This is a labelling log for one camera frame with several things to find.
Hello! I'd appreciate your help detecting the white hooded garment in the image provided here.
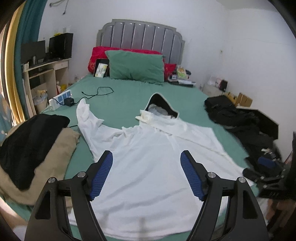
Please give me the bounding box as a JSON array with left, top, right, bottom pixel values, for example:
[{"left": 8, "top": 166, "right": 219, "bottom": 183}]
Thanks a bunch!
[{"left": 68, "top": 92, "right": 262, "bottom": 240}]

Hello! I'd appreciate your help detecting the black clothes pile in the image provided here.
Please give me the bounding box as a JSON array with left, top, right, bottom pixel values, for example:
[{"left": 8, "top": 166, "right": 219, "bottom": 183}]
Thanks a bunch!
[{"left": 204, "top": 95, "right": 281, "bottom": 160}]

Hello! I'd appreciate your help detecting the beige folded garment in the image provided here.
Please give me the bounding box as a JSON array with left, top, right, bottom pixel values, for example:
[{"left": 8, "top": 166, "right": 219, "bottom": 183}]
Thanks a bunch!
[{"left": 1, "top": 128, "right": 80, "bottom": 206}]

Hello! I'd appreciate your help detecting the black folded garment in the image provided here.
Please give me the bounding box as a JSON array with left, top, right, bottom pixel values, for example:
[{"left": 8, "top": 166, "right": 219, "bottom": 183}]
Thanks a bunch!
[{"left": 1, "top": 114, "right": 70, "bottom": 190}]

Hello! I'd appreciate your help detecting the cardboard box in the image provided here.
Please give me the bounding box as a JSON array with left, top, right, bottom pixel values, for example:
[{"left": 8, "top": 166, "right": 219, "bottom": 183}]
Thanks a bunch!
[{"left": 226, "top": 92, "right": 252, "bottom": 108}]

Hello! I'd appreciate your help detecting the white bedside table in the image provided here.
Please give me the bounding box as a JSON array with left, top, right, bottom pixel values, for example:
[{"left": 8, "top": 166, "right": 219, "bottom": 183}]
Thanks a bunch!
[{"left": 202, "top": 76, "right": 228, "bottom": 97}]

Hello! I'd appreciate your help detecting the white blue power strip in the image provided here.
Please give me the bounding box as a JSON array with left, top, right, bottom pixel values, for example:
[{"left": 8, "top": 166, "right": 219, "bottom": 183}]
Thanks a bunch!
[{"left": 49, "top": 89, "right": 72, "bottom": 111}]

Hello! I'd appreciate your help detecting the green bed sheet mattress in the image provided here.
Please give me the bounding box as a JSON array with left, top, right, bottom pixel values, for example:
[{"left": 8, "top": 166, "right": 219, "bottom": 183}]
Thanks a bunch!
[{"left": 4, "top": 74, "right": 260, "bottom": 241}]

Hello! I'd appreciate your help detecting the items stack beside pillow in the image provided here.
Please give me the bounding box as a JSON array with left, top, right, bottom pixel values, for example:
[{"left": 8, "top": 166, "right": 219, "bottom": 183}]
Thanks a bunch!
[{"left": 168, "top": 65, "right": 196, "bottom": 88}]

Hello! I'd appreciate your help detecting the light wooden desk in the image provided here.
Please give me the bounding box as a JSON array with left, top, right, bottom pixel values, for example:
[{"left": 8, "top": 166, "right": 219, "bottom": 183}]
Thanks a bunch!
[{"left": 23, "top": 59, "right": 69, "bottom": 117}]

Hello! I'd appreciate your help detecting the red pillow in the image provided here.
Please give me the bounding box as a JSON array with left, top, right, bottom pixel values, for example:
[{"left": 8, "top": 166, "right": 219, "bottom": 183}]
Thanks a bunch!
[{"left": 88, "top": 46, "right": 177, "bottom": 81}]

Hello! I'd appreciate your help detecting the black monitor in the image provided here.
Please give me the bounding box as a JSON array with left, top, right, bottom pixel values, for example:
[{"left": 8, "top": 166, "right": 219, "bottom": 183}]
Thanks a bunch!
[{"left": 21, "top": 40, "right": 46, "bottom": 64}]

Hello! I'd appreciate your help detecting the green pillow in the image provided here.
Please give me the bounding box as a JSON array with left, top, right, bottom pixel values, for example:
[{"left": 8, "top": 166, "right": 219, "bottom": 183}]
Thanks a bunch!
[{"left": 105, "top": 50, "right": 165, "bottom": 84}]

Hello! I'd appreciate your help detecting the black speaker box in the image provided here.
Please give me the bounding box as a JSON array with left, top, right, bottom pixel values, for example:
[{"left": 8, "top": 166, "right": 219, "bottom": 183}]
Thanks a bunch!
[{"left": 48, "top": 33, "right": 74, "bottom": 59}]

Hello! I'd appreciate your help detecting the grey padded headboard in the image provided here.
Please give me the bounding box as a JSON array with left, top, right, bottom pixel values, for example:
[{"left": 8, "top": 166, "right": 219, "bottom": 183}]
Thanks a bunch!
[{"left": 96, "top": 19, "right": 185, "bottom": 65}]

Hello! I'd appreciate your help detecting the teal curtain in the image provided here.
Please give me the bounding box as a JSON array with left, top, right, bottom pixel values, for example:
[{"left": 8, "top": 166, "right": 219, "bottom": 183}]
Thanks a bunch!
[{"left": 14, "top": 0, "right": 47, "bottom": 119}]

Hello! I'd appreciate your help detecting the yellow window frame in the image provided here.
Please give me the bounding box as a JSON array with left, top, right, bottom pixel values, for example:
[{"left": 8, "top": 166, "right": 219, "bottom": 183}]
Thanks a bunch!
[{"left": 4, "top": 3, "right": 25, "bottom": 125}]

